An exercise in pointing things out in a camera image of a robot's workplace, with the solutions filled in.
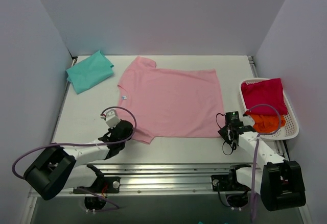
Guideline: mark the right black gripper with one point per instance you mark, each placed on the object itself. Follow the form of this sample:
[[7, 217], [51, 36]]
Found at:
[[227, 132]]

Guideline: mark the white plastic basket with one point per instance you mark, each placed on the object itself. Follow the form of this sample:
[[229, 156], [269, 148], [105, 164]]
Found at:
[[288, 127]]

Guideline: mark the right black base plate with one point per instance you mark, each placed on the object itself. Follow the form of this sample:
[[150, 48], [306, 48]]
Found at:
[[222, 183]]

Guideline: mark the teal folded t-shirt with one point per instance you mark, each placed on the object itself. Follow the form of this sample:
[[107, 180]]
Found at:
[[89, 72]]

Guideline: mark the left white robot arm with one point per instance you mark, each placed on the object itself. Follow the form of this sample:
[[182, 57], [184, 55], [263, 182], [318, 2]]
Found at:
[[61, 167]]

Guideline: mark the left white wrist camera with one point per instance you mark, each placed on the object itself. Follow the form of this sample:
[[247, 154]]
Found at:
[[111, 118]]

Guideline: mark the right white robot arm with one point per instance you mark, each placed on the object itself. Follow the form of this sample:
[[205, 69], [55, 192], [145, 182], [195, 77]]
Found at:
[[276, 180]]

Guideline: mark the aluminium rail frame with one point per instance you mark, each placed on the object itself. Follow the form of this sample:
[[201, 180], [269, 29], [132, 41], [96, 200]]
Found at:
[[155, 182]]

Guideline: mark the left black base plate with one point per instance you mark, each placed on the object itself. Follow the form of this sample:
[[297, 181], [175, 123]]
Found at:
[[102, 185]]

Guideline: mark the orange t-shirt in basket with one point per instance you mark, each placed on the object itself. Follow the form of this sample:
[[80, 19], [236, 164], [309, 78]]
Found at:
[[265, 123]]

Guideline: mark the magenta t-shirt in basket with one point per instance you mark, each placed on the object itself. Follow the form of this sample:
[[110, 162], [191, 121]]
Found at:
[[268, 92]]

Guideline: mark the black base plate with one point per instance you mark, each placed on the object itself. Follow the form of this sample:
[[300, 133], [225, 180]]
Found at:
[[102, 185], [222, 183]]

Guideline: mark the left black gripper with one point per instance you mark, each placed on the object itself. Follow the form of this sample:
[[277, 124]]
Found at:
[[125, 128]]

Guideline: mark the pink t-shirt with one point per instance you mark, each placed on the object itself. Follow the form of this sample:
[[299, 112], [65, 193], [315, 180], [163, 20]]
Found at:
[[168, 102]]

